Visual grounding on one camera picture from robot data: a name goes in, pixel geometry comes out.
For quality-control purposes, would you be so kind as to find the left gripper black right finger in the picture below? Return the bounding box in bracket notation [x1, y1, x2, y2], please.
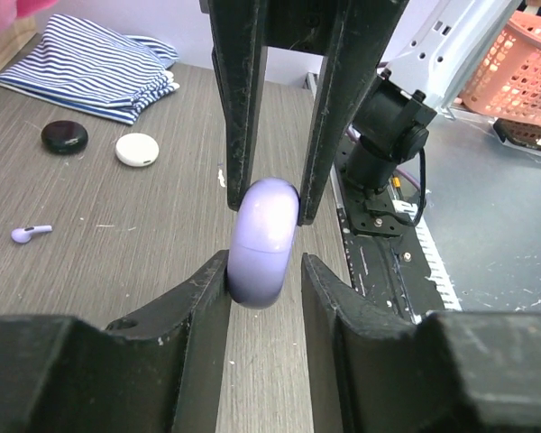
[301, 254, 541, 432]

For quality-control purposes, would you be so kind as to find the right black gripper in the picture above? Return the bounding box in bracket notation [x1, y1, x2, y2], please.
[208, 0, 408, 226]

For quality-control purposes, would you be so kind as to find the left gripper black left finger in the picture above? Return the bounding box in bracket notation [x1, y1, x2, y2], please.
[0, 250, 231, 432]

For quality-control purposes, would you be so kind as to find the purple earbud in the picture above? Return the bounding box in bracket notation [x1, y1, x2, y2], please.
[11, 225, 53, 244]

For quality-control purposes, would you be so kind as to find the white earbud charging case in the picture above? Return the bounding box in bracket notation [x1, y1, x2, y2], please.
[115, 133, 160, 168]

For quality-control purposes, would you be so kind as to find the black round earbud case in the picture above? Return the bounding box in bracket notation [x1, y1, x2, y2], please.
[41, 120, 88, 155]

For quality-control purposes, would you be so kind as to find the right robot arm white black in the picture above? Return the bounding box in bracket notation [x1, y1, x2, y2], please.
[200, 0, 518, 225]

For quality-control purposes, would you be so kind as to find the blue white striped cloth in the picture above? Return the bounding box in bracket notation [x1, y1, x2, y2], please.
[0, 14, 179, 125]

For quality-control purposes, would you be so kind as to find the pink plastic basket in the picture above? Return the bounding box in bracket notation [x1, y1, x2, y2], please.
[459, 11, 541, 126]

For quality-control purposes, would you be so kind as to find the pink t-shirt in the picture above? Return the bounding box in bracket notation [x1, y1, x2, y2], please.
[0, 0, 57, 32]

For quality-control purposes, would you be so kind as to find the wooden clothes rack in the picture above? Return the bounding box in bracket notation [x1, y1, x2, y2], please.
[0, 27, 37, 70]

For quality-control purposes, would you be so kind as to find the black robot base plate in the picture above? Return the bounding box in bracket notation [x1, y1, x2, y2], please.
[331, 137, 446, 323]

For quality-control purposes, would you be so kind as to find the slotted grey cable duct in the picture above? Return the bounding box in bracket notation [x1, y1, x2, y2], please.
[416, 218, 462, 311]

